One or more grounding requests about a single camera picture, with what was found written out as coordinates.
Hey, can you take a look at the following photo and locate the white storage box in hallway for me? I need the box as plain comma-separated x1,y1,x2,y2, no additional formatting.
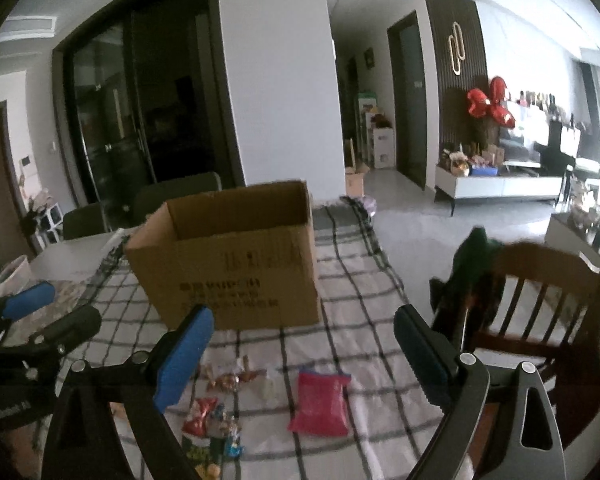
373,128,396,169

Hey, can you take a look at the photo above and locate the red balloon decoration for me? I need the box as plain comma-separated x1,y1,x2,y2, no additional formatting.
466,76,516,129

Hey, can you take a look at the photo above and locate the dark chair behind table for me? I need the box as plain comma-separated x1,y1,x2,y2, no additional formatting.
132,172,222,226
62,203,108,240

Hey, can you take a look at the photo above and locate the gold brown candy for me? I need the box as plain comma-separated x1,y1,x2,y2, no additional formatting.
200,356,265,393

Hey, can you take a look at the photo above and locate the dark green garment on chair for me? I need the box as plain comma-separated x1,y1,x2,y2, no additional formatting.
429,226,505,350

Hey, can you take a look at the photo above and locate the small clear jelly cup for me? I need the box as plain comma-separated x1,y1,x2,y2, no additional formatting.
260,368,285,403

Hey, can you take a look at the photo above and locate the white tv cabinet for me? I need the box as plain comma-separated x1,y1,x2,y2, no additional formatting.
434,167,562,217

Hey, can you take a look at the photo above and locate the pink snack bag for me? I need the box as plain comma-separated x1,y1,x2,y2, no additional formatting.
287,370,351,438

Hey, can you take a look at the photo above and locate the red white snack packet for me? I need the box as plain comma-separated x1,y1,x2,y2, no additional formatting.
182,398,220,438

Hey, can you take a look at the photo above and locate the brown cardboard box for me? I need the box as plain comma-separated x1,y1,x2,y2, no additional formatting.
124,181,321,330

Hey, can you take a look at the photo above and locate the white shelf unit by door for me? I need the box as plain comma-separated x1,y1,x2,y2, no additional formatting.
33,203,64,248

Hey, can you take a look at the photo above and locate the green black snack packet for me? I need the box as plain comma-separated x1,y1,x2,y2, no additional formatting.
182,434,224,480

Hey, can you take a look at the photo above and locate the brown wooden chair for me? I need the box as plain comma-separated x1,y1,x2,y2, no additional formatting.
464,242,600,448

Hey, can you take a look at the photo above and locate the small cardboard box on floor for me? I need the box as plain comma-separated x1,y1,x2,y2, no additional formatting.
346,162,370,197

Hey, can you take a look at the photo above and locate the black glass sliding door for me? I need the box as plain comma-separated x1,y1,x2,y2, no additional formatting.
52,0,246,207

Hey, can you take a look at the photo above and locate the black white checkered tablecloth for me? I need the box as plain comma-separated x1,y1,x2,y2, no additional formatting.
56,198,442,479

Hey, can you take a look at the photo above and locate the blue foil wrapped candy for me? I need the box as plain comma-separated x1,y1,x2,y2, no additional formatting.
214,404,246,460

